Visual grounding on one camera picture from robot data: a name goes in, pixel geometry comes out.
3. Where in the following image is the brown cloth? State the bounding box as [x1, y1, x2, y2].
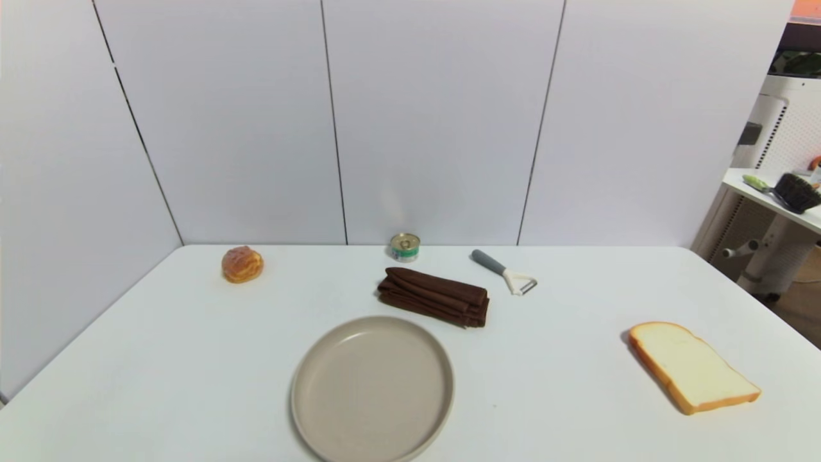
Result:
[377, 267, 490, 329]

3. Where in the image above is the beige round plate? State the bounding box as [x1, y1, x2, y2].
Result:
[291, 315, 455, 462]

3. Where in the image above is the small tin can green label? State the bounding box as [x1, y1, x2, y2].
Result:
[390, 232, 421, 263]

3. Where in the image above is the golden cream puff pastry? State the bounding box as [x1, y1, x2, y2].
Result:
[221, 246, 265, 284]

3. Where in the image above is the white toast bread slice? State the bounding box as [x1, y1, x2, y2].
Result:
[628, 321, 762, 416]

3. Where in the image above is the white side desk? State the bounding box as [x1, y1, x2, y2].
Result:
[723, 167, 821, 235]

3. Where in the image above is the white desk leg with knobs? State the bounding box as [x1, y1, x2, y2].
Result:
[722, 214, 821, 302]

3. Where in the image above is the black bristle brush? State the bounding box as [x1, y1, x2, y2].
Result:
[773, 172, 821, 214]

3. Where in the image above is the white perforated cabinet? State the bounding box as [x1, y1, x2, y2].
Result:
[691, 74, 821, 283]

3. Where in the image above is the dark monitor screen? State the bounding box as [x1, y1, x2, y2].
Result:
[768, 22, 821, 79]

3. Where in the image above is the grey handled white peeler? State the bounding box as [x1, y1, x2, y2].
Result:
[471, 249, 538, 296]

